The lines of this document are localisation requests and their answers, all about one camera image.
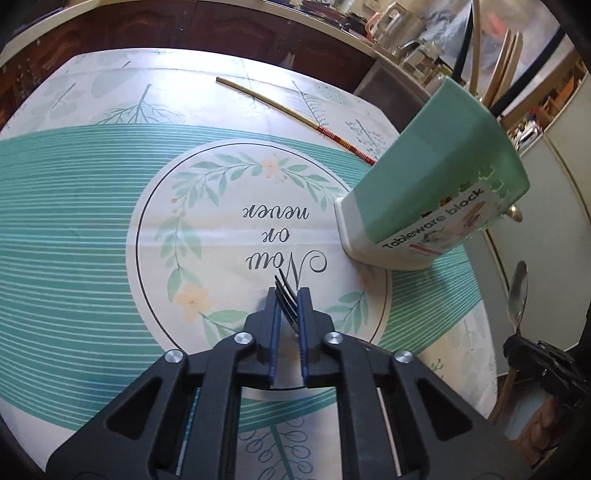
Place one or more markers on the clear plastic sheet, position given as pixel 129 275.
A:
pixel 443 27

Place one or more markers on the glass pitcher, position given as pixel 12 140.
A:
pixel 418 57

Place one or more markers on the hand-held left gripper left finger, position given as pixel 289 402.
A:
pixel 275 332

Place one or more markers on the light bamboo chopstick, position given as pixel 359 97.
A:
pixel 501 64
pixel 513 55
pixel 475 46

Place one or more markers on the printed leaf tablecloth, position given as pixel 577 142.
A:
pixel 92 230

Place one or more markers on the green plastic utensil holder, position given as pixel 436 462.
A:
pixel 429 152

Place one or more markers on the brown lower cabinets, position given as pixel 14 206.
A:
pixel 184 27

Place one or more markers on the single red striped bamboo chopstick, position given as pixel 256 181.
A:
pixel 348 146

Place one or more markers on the steel electric kettle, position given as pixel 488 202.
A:
pixel 397 21

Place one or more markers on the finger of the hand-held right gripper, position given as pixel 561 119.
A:
pixel 521 353

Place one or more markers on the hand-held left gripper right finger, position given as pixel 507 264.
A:
pixel 302 332

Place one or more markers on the grey side cabinet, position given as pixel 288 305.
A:
pixel 374 83

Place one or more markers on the steel fork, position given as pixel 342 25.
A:
pixel 285 293

